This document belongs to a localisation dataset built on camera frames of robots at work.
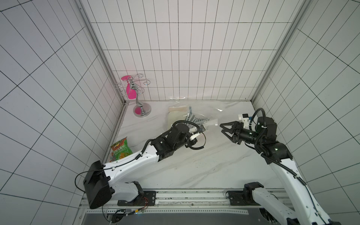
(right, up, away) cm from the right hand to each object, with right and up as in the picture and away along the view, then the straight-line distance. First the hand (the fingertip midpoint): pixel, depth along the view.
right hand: (220, 126), depth 67 cm
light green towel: (-25, +3, +39) cm, 46 cm away
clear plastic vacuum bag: (-1, +5, +39) cm, 39 cm away
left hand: (-13, -4, +8) cm, 16 cm away
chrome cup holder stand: (-54, +8, +47) cm, 72 cm away
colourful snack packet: (-56, -16, +14) cm, 60 cm away
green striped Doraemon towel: (-12, +3, +33) cm, 36 cm away
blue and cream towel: (-18, +10, +43) cm, 48 cm away
